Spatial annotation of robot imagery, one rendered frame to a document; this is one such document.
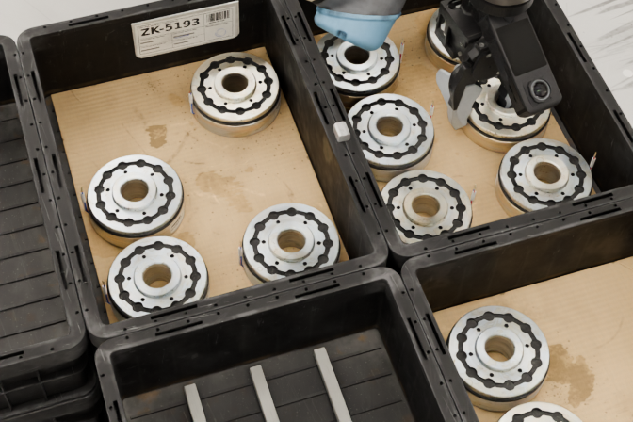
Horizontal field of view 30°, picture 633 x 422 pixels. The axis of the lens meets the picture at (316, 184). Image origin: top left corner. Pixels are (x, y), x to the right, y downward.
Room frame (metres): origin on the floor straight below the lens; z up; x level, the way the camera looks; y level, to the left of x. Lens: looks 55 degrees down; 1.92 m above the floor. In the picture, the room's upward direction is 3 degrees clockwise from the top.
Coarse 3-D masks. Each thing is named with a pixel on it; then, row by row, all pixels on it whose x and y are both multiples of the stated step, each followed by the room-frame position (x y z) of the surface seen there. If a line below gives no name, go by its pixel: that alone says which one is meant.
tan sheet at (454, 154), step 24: (408, 24) 0.99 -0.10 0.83; (408, 48) 0.96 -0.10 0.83; (408, 72) 0.92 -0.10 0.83; (432, 72) 0.92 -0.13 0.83; (408, 96) 0.88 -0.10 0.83; (432, 96) 0.88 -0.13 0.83; (432, 120) 0.85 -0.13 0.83; (552, 120) 0.86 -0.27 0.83; (456, 144) 0.82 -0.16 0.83; (432, 168) 0.78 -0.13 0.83; (456, 168) 0.78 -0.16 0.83; (480, 168) 0.78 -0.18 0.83; (480, 192) 0.75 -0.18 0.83; (480, 216) 0.72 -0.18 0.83; (504, 216) 0.72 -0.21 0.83
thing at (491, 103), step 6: (498, 84) 0.88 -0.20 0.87; (492, 90) 0.87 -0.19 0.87; (486, 96) 0.86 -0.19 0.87; (492, 96) 0.86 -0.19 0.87; (486, 102) 0.85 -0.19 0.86; (492, 102) 0.85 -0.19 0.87; (492, 108) 0.84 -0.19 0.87; (498, 108) 0.84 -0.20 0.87; (504, 108) 0.84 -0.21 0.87; (510, 108) 0.84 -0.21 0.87; (498, 114) 0.84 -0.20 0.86; (504, 114) 0.83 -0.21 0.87; (510, 114) 0.83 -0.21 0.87
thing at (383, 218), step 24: (288, 0) 0.93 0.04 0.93; (552, 0) 0.95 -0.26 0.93; (312, 48) 0.86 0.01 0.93; (576, 48) 0.89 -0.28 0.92; (336, 96) 0.79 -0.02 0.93; (600, 96) 0.82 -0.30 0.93; (336, 120) 0.76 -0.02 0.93; (624, 120) 0.79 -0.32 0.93; (360, 168) 0.70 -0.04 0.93; (624, 192) 0.69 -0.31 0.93; (384, 216) 0.65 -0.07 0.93; (528, 216) 0.66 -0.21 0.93; (552, 216) 0.66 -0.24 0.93; (432, 240) 0.62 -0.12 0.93; (456, 240) 0.62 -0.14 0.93
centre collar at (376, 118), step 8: (376, 112) 0.83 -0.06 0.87; (384, 112) 0.83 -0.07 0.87; (392, 112) 0.83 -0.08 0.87; (400, 112) 0.83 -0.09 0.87; (376, 120) 0.81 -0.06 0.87; (400, 120) 0.82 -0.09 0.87; (408, 120) 0.82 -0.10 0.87; (368, 128) 0.80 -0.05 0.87; (376, 128) 0.80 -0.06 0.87; (408, 128) 0.81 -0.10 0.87; (376, 136) 0.79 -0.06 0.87; (384, 136) 0.79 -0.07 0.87; (400, 136) 0.79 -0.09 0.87; (408, 136) 0.80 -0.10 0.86; (384, 144) 0.78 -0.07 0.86; (392, 144) 0.78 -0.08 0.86
